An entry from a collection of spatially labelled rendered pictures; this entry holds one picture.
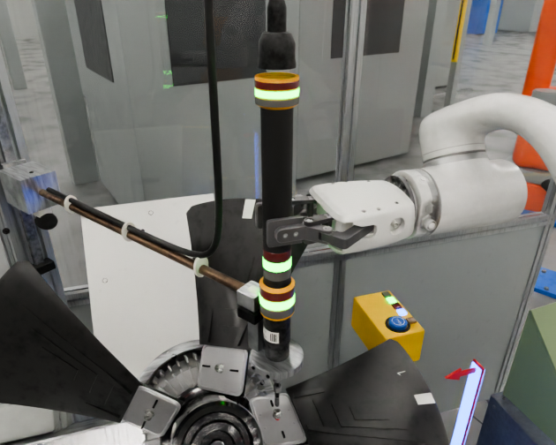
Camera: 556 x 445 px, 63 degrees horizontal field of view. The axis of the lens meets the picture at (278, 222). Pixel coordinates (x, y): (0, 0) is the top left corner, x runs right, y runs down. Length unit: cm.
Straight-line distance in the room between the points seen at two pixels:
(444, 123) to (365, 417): 43
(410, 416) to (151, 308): 49
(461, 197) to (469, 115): 9
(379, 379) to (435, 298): 105
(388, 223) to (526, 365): 67
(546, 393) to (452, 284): 79
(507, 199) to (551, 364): 52
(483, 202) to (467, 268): 124
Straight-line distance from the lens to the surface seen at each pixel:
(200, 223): 75
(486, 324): 208
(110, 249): 93
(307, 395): 74
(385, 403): 77
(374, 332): 107
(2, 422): 87
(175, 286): 91
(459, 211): 58
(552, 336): 108
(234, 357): 68
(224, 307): 69
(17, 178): 98
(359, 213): 50
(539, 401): 113
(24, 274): 66
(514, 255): 194
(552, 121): 54
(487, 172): 61
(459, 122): 58
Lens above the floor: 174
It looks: 27 degrees down
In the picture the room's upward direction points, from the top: straight up
